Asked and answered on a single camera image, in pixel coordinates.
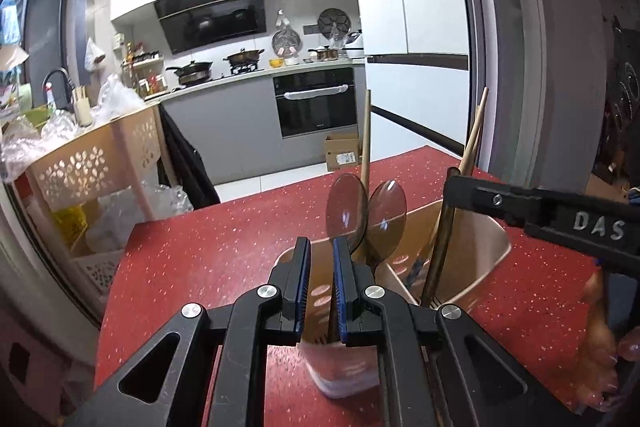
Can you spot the lidded cooking pot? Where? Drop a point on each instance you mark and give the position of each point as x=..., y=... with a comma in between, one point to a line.
x=245, y=57

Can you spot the grey sliding door frame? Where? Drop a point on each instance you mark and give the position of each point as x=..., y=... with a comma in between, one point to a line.
x=505, y=57

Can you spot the black range hood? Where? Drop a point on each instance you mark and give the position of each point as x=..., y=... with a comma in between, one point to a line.
x=215, y=22

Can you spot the white spray bottle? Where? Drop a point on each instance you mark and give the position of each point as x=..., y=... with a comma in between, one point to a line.
x=50, y=97

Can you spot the black jacket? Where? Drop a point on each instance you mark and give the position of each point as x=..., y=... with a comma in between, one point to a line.
x=190, y=167

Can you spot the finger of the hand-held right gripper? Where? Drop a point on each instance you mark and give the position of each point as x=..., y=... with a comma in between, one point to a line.
x=475, y=197

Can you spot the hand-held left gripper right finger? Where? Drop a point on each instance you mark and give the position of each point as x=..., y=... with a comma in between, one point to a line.
x=341, y=307

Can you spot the wooden chopstick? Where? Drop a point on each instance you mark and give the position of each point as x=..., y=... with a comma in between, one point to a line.
x=466, y=159
x=365, y=142
x=481, y=112

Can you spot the white refrigerator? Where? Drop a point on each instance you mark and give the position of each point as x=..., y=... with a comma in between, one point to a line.
x=425, y=7

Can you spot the crumpled clear plastic bag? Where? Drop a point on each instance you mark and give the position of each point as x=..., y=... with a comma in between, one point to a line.
x=30, y=142
x=150, y=207

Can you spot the black kitchen faucet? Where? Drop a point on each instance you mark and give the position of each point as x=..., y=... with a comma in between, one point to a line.
x=64, y=77

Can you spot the blue hanging packet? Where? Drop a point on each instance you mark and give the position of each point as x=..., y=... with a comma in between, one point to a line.
x=10, y=24

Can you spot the dark round divided tray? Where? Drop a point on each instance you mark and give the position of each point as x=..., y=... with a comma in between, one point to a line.
x=334, y=22

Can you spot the steel saucepan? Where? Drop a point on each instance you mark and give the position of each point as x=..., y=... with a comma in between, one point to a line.
x=327, y=55

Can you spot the cardboard box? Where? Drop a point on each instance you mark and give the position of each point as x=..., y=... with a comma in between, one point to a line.
x=342, y=154

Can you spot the person's right hand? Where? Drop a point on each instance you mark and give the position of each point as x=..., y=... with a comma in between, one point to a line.
x=595, y=357

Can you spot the beige flower-cutout storage cart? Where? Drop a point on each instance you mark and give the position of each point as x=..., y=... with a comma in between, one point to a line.
x=85, y=167

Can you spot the beige plastic utensil holder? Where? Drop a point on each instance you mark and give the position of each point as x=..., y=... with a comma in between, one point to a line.
x=475, y=267

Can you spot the white rice cooker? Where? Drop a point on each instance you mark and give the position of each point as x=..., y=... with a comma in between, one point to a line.
x=354, y=52

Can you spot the black wok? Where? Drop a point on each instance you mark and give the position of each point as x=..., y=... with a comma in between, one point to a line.
x=192, y=69

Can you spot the yellow bowl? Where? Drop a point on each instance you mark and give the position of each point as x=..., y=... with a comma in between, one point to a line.
x=276, y=63

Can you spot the beige chopstick canister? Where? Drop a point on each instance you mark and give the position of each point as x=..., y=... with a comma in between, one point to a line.
x=83, y=112

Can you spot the beige paper bag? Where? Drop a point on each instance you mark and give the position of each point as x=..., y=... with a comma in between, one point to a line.
x=12, y=57

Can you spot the grey lower cabinets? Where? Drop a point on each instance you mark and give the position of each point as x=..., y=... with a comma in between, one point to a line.
x=235, y=132

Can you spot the dark patterned object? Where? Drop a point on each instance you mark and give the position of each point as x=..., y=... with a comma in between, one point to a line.
x=622, y=107

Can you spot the round metal steamer rack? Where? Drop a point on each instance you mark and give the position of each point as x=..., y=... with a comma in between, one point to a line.
x=286, y=42

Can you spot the pink plastic stool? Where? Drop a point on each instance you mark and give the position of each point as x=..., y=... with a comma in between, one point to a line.
x=50, y=372

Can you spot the yellow bag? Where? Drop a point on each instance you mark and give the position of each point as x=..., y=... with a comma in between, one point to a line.
x=72, y=219

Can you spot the black built-in oven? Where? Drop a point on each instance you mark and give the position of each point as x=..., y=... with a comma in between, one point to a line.
x=315, y=112

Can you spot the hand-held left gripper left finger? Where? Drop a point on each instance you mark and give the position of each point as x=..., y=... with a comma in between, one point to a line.
x=301, y=307

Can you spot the hanging white plastic bag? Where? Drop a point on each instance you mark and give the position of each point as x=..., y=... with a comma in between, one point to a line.
x=94, y=57

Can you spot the condiment bottles rack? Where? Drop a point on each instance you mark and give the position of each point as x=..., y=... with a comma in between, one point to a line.
x=145, y=72

